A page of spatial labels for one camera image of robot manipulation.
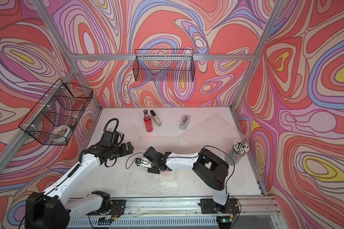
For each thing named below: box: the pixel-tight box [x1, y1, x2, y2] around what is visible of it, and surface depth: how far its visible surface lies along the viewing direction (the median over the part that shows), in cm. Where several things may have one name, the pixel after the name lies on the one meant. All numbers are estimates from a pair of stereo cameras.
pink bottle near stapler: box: [143, 109, 154, 133], surface depth 98 cm
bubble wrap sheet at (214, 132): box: [179, 112, 247, 156], surface depth 106 cm
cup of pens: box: [224, 139, 250, 166], surface depth 78 cm
